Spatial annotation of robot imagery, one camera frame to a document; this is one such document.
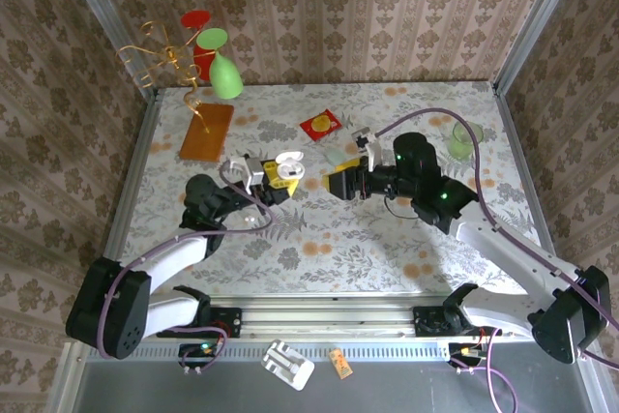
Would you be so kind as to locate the red plastic wine glass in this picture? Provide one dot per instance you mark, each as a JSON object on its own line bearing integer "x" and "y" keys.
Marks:
{"x": 195, "y": 20}

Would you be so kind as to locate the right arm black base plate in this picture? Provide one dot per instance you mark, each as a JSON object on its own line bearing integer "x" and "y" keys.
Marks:
{"x": 425, "y": 323}

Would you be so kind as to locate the aluminium table side rail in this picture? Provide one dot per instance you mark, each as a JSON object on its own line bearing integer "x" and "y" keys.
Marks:
{"x": 139, "y": 142}
{"x": 515, "y": 142}

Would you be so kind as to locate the right black connector board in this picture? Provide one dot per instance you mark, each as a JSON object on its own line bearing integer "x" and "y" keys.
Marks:
{"x": 459, "y": 351}

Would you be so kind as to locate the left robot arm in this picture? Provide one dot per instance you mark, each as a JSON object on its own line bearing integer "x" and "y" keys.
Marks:
{"x": 106, "y": 311}

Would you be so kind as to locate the red foil packet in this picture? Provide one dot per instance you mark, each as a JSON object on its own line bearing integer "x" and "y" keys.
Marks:
{"x": 319, "y": 125}

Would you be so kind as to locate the small orange packet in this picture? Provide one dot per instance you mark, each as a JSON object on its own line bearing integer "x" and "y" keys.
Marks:
{"x": 341, "y": 363}

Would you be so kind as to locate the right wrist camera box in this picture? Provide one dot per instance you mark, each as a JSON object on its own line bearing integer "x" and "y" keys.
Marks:
{"x": 372, "y": 152}

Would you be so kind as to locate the black connector board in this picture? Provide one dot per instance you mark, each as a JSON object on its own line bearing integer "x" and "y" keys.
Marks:
{"x": 193, "y": 350}
{"x": 459, "y": 351}

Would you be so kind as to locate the aluminium frame rail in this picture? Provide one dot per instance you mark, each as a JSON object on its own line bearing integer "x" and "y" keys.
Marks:
{"x": 329, "y": 316}

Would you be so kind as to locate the brown wooden board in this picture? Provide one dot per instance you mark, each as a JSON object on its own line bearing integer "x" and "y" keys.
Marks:
{"x": 208, "y": 137}

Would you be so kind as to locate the left black connector board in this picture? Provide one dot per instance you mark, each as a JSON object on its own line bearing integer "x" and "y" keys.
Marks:
{"x": 193, "y": 350}

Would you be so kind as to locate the aluminium frame post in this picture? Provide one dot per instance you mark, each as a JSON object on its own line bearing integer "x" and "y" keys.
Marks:
{"x": 541, "y": 11}
{"x": 105, "y": 14}

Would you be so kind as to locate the green transparent cup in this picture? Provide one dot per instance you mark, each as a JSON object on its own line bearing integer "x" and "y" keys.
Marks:
{"x": 462, "y": 144}

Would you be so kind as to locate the grey metal panel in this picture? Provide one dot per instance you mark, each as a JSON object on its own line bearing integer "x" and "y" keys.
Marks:
{"x": 411, "y": 393}

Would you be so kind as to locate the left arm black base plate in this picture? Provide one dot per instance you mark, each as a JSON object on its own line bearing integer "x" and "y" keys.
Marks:
{"x": 227, "y": 321}

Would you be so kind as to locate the white plastic holder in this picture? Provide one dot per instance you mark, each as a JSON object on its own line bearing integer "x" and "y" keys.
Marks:
{"x": 285, "y": 364}

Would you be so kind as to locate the mint green earbud case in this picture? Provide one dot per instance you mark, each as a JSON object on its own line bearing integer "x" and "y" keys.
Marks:
{"x": 333, "y": 156}

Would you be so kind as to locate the green plastic wine glass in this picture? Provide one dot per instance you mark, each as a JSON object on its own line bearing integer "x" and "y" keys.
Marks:
{"x": 225, "y": 77}

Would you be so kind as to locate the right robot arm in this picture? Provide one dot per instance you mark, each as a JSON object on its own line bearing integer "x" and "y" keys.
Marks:
{"x": 512, "y": 248}

